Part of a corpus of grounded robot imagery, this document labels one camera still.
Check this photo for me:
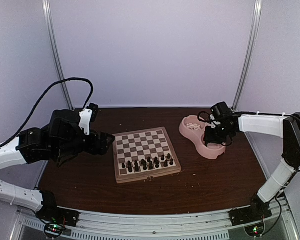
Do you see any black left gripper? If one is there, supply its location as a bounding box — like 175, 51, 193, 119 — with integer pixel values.
53, 129, 115, 159

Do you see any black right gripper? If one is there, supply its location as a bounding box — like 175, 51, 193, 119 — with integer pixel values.
204, 123, 233, 144

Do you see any dark bishop chess piece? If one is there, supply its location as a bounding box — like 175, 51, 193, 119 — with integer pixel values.
135, 164, 140, 172

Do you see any dark king chess piece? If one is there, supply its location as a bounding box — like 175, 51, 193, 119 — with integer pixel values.
142, 162, 148, 171

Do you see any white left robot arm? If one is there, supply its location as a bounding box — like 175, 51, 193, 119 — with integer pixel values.
0, 108, 115, 222

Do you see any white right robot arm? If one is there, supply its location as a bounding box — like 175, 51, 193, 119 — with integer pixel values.
197, 101, 300, 221

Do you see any white chess pieces pile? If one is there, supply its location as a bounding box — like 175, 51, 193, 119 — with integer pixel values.
186, 122, 202, 131

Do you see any wooden chess board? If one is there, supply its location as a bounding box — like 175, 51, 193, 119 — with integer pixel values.
113, 127, 182, 184

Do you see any pink double bowl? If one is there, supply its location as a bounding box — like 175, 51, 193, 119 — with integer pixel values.
179, 115, 226, 160

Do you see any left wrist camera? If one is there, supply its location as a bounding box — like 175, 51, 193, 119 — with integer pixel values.
78, 103, 99, 136

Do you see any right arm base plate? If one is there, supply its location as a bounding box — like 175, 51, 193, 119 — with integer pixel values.
228, 206, 272, 226

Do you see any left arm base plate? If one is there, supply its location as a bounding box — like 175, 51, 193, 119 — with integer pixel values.
36, 206, 80, 227

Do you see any front aluminium rail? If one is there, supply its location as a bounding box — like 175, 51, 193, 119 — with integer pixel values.
14, 197, 298, 240

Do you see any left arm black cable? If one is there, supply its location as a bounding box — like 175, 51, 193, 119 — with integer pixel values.
0, 77, 95, 152

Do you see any right aluminium frame post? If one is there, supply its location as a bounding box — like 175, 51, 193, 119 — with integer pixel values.
232, 0, 263, 111

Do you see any aluminium frame post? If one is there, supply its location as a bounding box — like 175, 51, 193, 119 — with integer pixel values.
232, 0, 263, 111
42, 0, 74, 110

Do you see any left aluminium frame post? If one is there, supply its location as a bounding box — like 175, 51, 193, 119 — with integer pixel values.
42, 0, 74, 110

